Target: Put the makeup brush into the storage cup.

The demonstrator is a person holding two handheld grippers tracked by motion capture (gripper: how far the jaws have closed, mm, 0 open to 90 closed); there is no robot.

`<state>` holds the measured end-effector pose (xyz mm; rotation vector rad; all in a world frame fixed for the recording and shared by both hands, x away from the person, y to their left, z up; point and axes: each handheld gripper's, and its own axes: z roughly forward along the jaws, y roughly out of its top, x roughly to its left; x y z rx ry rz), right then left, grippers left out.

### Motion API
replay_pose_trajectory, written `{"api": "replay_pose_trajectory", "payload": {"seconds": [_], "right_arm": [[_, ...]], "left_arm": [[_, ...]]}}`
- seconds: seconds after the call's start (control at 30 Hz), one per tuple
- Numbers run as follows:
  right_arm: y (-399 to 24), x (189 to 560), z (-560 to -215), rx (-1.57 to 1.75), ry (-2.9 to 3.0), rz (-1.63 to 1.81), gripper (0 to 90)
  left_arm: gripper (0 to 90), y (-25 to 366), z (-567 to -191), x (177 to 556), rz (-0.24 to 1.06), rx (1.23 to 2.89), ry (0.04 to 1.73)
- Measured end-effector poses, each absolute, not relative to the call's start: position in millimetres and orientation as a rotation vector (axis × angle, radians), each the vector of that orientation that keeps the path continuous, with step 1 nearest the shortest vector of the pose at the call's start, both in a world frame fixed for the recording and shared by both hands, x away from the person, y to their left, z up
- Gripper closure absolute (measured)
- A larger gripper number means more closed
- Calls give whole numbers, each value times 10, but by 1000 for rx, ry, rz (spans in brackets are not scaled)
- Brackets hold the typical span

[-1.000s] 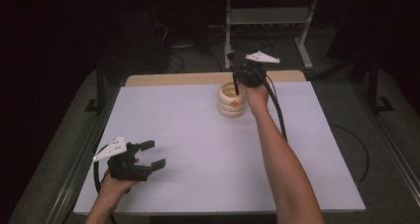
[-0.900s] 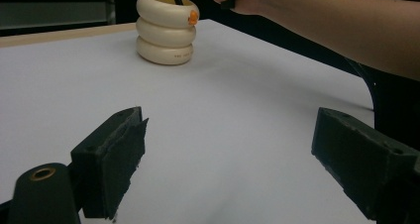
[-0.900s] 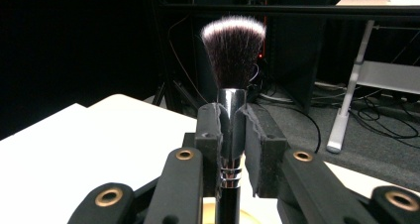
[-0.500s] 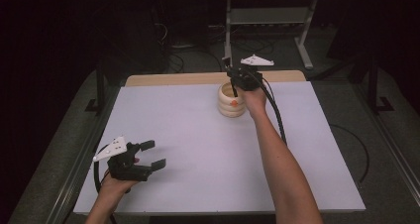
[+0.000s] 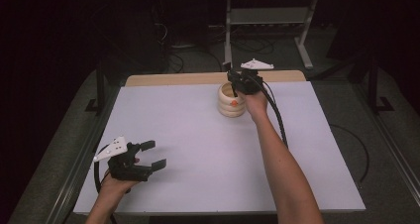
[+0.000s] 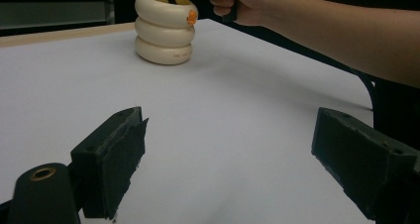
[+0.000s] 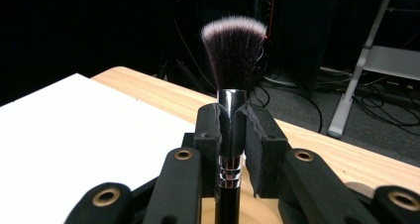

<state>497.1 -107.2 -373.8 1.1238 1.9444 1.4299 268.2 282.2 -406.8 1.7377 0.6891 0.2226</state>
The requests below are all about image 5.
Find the black floor cable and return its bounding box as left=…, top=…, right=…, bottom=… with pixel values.
left=329, top=124, right=370, bottom=183

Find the person's right hand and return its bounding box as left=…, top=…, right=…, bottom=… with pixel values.
left=242, top=90, right=269, bottom=124

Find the white table board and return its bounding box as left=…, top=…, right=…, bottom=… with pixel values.
left=72, top=80, right=367, bottom=216

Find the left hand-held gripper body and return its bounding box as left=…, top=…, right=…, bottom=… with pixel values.
left=92, top=135, right=155, bottom=182

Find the left hand-held gripper black cable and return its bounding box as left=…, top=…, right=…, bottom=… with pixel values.
left=93, top=144, right=119, bottom=224

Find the grey metal floor rail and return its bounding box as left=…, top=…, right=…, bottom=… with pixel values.
left=353, top=84, right=420, bottom=197
left=44, top=88, right=122, bottom=224

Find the tangle of floor cables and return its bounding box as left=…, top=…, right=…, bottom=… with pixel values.
left=150, top=5, right=276, bottom=73

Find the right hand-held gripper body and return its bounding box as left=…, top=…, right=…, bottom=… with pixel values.
left=227, top=57, right=275, bottom=96

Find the black metal stand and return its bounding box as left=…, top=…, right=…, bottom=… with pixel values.
left=84, top=59, right=110, bottom=114
left=366, top=56, right=395, bottom=114

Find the white metal desk frame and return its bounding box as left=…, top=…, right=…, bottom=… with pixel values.
left=223, top=0, right=320, bottom=70

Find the person's left hand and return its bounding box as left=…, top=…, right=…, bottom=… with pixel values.
left=98, top=157, right=142, bottom=200

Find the hand-held gripper black cable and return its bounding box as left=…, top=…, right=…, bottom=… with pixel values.
left=93, top=144, right=119, bottom=224
left=254, top=74, right=289, bottom=150

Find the cream ribbed holder cup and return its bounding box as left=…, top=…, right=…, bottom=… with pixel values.
left=217, top=81, right=248, bottom=119

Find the right hand-held gripper black cable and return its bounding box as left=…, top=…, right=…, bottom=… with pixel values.
left=254, top=74, right=289, bottom=150

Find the wooden table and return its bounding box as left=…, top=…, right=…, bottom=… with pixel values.
left=125, top=69, right=307, bottom=87

